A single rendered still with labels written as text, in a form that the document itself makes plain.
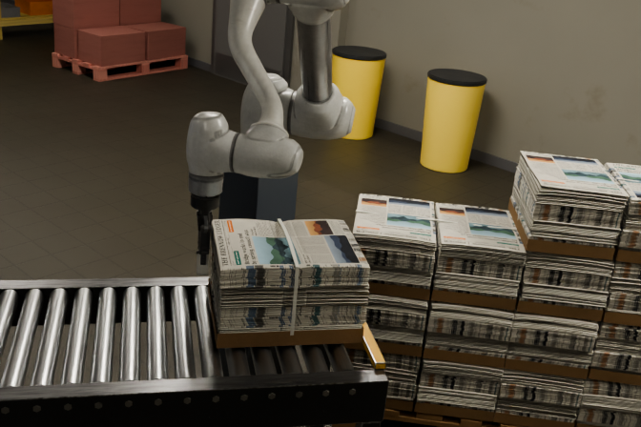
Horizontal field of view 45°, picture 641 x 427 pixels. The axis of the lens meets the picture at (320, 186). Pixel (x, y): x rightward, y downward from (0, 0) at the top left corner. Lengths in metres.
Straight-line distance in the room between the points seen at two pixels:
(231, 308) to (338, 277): 0.27
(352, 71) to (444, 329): 3.73
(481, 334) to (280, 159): 1.18
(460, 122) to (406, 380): 3.16
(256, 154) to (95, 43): 5.93
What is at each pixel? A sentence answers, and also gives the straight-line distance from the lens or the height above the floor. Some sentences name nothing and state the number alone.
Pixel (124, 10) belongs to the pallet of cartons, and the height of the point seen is 0.58.
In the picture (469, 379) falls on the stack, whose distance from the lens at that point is 2.91.
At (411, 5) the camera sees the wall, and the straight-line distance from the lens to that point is 6.51.
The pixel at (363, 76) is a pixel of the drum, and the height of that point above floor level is 0.54.
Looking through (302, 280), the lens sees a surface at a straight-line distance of 1.92.
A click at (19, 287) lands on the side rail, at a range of 2.30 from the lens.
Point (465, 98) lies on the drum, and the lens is 5.71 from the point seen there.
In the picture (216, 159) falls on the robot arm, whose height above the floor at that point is 1.24.
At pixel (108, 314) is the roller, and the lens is 2.15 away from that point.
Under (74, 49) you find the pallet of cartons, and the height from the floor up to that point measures 0.24.
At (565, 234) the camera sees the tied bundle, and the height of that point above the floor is 0.91.
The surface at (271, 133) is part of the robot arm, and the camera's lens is 1.92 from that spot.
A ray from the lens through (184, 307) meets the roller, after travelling 2.17.
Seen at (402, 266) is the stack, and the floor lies 0.72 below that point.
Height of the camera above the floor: 1.89
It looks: 21 degrees down
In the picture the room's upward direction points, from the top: 5 degrees clockwise
